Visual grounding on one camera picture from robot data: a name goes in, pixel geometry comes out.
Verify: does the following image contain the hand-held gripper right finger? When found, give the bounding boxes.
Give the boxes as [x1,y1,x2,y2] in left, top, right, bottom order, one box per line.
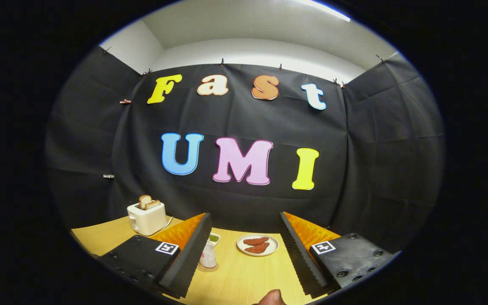
[277,212,402,297]

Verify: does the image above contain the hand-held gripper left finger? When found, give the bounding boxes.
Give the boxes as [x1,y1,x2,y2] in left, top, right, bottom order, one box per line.
[94,213,212,299]

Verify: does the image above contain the cream toaster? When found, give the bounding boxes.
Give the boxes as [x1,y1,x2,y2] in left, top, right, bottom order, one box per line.
[127,202,168,236]

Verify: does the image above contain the wooden table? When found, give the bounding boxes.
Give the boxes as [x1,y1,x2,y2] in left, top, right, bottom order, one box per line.
[70,215,342,305]

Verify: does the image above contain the clear juice bottle white label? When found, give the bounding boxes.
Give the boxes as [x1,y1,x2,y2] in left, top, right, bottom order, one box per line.
[200,241,218,269]

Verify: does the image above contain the black backdrop cloth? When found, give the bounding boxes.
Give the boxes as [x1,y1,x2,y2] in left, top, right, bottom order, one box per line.
[45,46,446,255]

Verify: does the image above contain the white round plate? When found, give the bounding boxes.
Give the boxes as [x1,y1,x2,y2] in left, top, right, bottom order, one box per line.
[237,234,279,257]

